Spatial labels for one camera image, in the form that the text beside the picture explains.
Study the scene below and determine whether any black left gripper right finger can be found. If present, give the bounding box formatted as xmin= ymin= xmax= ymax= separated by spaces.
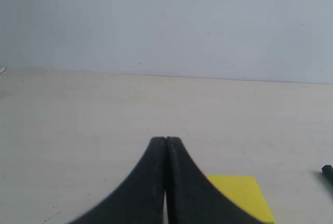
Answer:
xmin=165 ymin=136 xmax=261 ymax=223

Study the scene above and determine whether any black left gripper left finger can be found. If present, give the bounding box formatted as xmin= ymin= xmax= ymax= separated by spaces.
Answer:
xmin=71 ymin=137 xmax=166 ymax=223

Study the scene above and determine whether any yellow cube block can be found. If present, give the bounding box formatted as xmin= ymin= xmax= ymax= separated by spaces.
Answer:
xmin=207 ymin=175 xmax=275 ymax=223

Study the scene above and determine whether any black and white marker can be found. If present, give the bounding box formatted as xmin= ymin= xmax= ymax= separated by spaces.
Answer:
xmin=322 ymin=165 xmax=333 ymax=184

